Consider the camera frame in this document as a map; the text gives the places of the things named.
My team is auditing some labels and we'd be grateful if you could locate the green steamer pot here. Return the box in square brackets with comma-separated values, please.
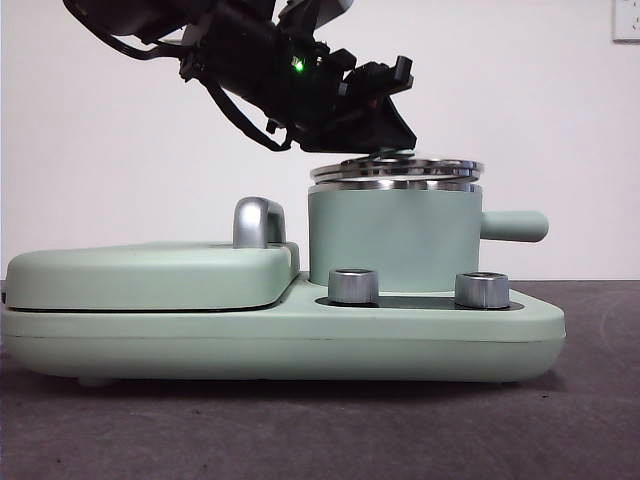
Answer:
[307, 177, 550, 296]

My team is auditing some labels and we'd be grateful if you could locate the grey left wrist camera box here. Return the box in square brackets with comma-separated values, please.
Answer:
[279, 0, 355, 26]

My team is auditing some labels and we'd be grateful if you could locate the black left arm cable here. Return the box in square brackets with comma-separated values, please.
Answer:
[202, 79, 295, 153]

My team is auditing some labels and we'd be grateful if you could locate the white wall outlet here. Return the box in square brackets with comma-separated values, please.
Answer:
[613, 0, 640, 44]

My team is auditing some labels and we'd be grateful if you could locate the green griddle cover silver handle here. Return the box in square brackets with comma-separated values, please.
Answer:
[5, 197, 301, 312]

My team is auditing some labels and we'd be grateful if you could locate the silver control knob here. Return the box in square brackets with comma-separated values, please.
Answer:
[453, 271, 511, 309]
[327, 268, 380, 306]

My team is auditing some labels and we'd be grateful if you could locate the green breakfast machine base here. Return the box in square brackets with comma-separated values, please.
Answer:
[0, 272, 567, 389]

